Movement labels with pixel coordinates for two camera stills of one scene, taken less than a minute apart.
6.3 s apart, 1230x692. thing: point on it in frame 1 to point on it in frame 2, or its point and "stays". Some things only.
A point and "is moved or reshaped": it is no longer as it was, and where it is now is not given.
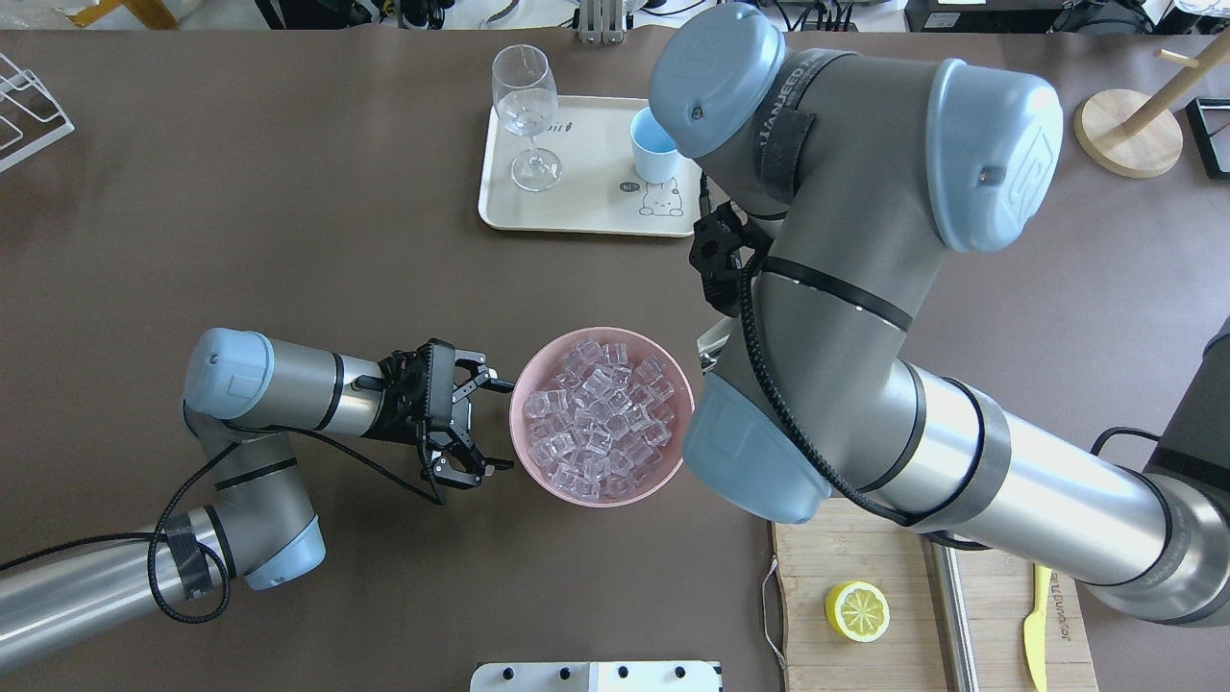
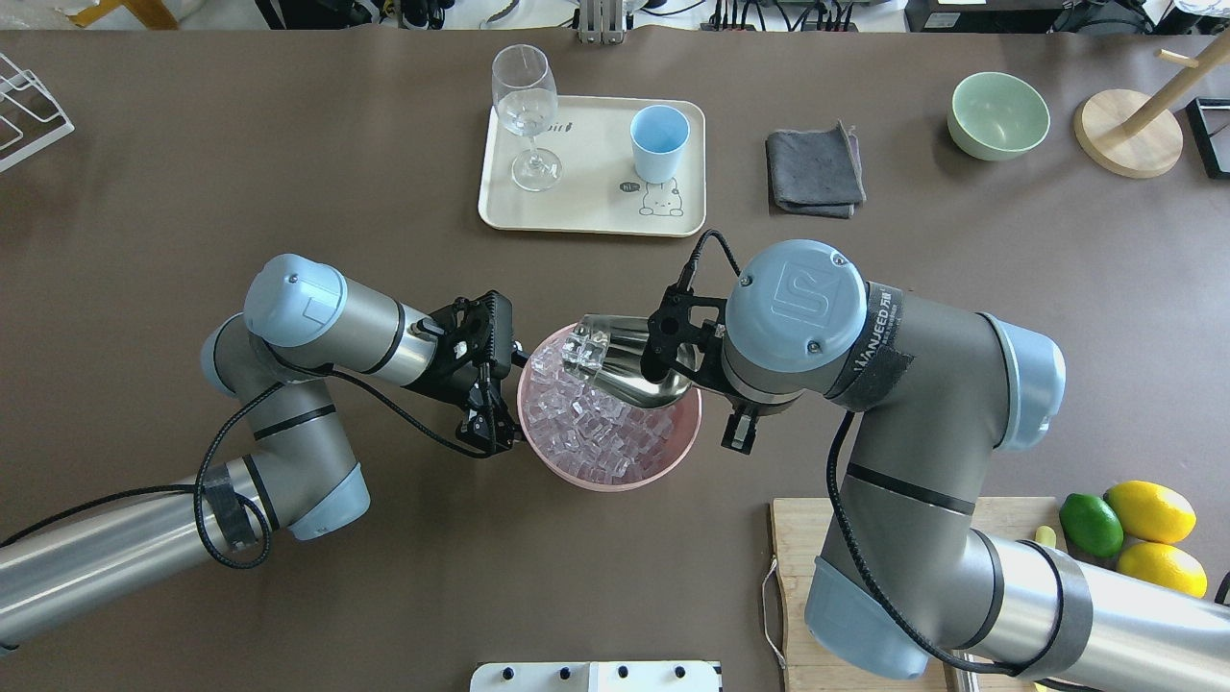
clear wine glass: [526, 94] stays
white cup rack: [30, 119] stays
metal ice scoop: [710, 344] is moved or reshaped
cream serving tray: [599, 191] stays
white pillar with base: [598, 677] stays
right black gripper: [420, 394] to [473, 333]
